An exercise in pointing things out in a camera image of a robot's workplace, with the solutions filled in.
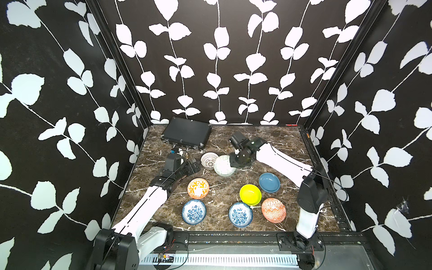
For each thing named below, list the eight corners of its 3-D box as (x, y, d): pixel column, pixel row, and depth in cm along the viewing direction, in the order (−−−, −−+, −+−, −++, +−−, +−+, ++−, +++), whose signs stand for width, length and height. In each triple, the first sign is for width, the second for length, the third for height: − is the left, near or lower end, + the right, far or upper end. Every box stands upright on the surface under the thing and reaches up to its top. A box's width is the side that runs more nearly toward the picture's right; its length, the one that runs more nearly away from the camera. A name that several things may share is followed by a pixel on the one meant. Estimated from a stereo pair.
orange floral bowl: (187, 199, 88) (186, 195, 84) (190, 182, 95) (188, 177, 91) (208, 199, 88) (207, 195, 84) (209, 182, 95) (208, 178, 91)
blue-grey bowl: (259, 193, 91) (261, 190, 87) (257, 175, 98) (258, 172, 94) (280, 193, 91) (282, 190, 87) (275, 175, 98) (277, 172, 94)
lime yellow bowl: (240, 206, 86) (241, 202, 82) (239, 188, 93) (239, 184, 89) (261, 206, 86) (263, 203, 82) (258, 188, 93) (260, 184, 89)
